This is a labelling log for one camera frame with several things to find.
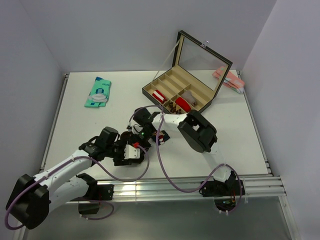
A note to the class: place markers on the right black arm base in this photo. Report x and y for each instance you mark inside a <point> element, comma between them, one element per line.
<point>221,191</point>

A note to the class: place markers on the aluminium frame rail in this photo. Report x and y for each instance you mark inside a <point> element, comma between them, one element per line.
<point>153,190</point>

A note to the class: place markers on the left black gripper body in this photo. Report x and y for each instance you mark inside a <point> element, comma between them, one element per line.
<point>118,153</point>

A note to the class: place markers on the brown argyle rolled sock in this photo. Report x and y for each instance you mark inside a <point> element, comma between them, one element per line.
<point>173,108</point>

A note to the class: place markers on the navy patterned sock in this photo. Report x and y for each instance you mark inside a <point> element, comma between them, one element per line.
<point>163,137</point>

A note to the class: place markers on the mint green sock pair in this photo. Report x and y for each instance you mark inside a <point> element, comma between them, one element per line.
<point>99,94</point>

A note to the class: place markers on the black compartment storage box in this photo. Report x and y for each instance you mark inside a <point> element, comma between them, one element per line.
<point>189,67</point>

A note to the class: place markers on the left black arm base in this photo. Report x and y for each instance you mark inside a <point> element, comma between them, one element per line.
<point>97,196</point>

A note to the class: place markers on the pink sock pair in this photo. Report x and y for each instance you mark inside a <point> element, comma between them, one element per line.
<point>230,81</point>

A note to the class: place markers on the dark brown sock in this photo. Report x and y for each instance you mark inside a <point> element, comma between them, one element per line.
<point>128,137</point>

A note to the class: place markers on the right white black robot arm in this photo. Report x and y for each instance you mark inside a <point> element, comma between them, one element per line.
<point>200,135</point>

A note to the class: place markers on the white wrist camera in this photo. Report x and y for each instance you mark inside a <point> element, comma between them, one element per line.
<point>136,129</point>
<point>130,152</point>

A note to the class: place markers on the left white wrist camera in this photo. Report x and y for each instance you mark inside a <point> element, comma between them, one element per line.
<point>130,152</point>

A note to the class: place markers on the red white striped rolled sock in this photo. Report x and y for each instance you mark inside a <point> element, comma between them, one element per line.
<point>159,96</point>

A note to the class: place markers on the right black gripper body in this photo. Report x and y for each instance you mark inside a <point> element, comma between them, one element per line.
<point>145,137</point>

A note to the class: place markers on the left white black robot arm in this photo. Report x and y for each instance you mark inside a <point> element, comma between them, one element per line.
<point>34,197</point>

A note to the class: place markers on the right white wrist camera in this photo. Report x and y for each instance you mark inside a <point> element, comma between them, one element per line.
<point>136,129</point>

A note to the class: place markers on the grey rolled sock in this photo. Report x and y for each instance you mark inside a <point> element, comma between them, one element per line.
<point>187,95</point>

